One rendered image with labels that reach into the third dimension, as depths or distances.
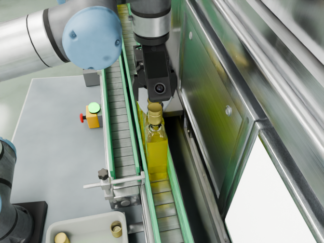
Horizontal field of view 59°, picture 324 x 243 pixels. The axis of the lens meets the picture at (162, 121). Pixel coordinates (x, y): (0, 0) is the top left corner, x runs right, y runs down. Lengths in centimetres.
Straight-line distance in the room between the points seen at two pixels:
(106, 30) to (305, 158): 28
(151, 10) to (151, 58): 9
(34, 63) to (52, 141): 82
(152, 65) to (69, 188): 64
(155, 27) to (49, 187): 74
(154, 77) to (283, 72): 24
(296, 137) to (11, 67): 38
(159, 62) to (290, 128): 28
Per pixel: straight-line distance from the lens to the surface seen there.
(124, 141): 98
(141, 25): 54
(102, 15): 38
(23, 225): 97
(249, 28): 52
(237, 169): 57
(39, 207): 104
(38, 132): 128
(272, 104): 42
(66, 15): 40
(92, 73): 137
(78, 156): 114
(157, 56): 56
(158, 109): 68
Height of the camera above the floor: 164
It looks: 47 degrees down
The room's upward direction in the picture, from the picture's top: straight up
